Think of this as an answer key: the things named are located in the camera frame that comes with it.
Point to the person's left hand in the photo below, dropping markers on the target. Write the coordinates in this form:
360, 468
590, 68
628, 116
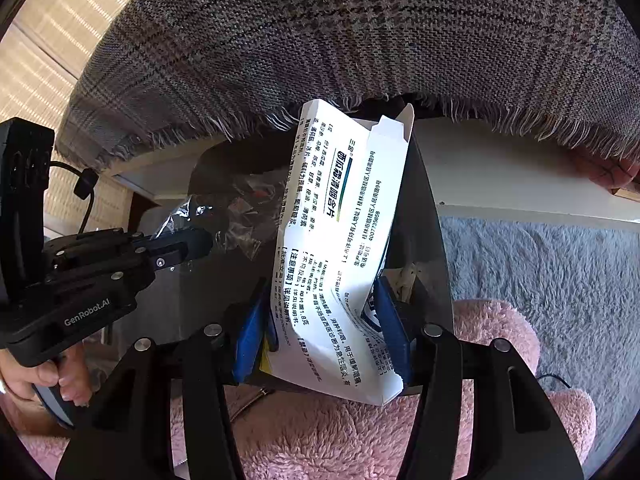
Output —
30, 377

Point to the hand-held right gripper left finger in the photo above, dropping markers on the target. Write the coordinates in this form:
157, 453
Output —
250, 332

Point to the clear plastic bag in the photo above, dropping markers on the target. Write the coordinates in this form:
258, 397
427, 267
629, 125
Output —
240, 220

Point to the dark trash bin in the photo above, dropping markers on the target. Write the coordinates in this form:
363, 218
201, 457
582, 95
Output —
425, 240

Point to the grey plaid tablecloth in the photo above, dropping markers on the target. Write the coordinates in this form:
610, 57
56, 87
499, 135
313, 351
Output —
350, 35

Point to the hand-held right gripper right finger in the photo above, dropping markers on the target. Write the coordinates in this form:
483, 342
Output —
392, 325

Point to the white medicine box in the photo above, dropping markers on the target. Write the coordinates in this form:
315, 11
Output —
325, 260

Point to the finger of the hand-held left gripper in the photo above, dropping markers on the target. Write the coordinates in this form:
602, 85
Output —
185, 245
140, 267

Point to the white tissue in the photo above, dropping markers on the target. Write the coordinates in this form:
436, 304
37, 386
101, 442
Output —
410, 275

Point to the bamboo folding screen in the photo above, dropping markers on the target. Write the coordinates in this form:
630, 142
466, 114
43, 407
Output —
60, 25

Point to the grey shaggy rug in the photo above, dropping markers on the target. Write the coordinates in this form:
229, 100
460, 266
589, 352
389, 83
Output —
550, 285

